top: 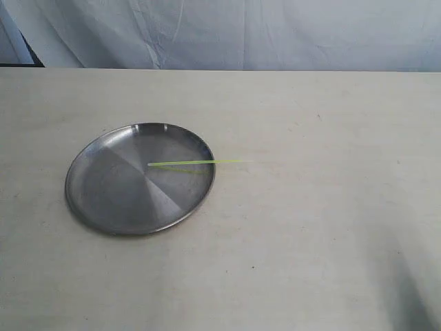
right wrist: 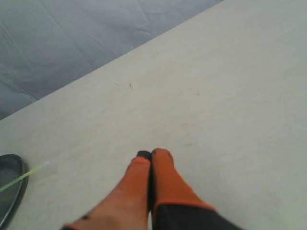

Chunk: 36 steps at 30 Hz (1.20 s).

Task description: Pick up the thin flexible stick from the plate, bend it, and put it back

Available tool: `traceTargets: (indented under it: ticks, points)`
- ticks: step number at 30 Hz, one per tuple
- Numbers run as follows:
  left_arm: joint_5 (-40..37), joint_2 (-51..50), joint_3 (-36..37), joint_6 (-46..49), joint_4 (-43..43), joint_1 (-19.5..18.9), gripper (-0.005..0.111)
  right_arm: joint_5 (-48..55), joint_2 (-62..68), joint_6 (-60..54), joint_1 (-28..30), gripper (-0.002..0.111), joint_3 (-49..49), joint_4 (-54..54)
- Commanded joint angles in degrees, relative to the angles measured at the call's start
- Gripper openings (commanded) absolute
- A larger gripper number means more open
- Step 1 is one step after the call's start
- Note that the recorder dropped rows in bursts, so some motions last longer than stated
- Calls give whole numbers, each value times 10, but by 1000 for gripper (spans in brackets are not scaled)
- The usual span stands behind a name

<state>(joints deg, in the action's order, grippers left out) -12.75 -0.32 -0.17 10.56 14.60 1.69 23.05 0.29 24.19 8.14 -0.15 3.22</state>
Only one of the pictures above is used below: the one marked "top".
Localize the white backdrop cloth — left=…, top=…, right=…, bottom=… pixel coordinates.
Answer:
left=3, top=1, right=440, bottom=72

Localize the round stainless steel plate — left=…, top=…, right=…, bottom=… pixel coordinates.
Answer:
left=65, top=123, right=216, bottom=236

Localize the thin green stick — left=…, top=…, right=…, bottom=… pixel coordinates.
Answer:
left=147, top=159, right=251, bottom=167

